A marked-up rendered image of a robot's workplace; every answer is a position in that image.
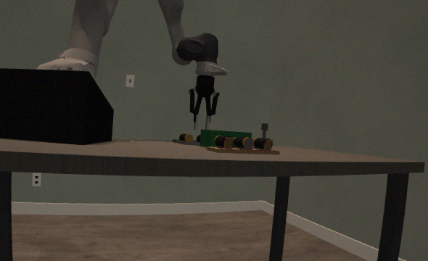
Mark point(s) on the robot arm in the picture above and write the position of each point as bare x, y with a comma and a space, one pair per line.
91, 21

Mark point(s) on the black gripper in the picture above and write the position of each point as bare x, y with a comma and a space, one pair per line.
204, 88

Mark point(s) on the green open-top box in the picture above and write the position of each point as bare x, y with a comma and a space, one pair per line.
207, 137

